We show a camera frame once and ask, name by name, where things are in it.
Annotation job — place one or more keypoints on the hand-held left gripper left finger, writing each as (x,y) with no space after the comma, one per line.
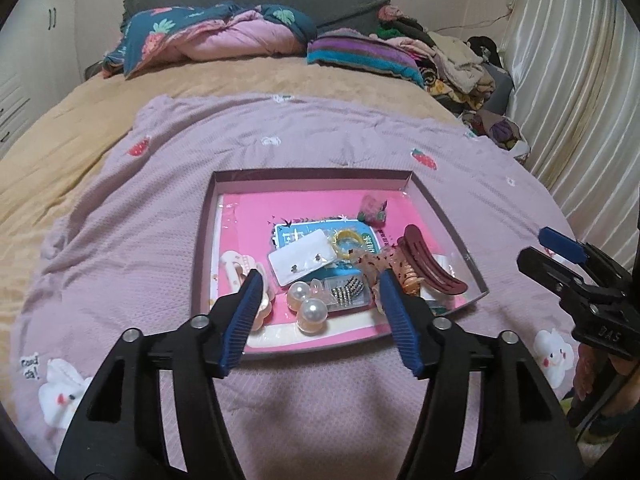
(245,320)

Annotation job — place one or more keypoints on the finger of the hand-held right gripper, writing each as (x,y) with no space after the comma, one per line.
(542,267)
(560,242)

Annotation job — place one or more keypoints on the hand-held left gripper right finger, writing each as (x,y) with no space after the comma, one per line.
(400,320)

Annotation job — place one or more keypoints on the beige hair claw clip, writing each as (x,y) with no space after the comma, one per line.
(232,265)

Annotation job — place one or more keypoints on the rhinestone hair clip blue card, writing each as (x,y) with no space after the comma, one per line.
(347,290)

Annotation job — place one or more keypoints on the maroon hair claw clip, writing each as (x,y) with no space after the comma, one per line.
(430,265)

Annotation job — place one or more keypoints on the orange spotted hair clip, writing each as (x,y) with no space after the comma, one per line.
(372,262)

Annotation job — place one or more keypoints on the clear earring packet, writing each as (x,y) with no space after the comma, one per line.
(300,255)

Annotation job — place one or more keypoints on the dark shallow box pink lining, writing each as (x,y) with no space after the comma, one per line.
(250,215)

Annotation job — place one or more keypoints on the pink fuzzy hair clip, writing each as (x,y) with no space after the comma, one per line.
(371,208)

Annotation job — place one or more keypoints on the person's right hand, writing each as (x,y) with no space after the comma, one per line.
(584,375)

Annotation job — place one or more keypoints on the lilac printed blanket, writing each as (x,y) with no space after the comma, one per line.
(150,210)

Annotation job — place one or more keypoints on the white curtain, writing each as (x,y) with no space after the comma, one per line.
(575,85)

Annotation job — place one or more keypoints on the pile of clothes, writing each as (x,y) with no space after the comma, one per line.
(460,70)

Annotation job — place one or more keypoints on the beige bed sheet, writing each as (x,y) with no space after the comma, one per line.
(75,125)

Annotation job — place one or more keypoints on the striped folded blanket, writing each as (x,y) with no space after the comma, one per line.
(360,52)

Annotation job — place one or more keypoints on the blue floral pink quilt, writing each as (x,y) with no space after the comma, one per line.
(215,40)

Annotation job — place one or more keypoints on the grey headboard cover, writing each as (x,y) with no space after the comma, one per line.
(300,0)

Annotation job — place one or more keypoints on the white wardrobe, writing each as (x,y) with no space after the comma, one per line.
(30,60)

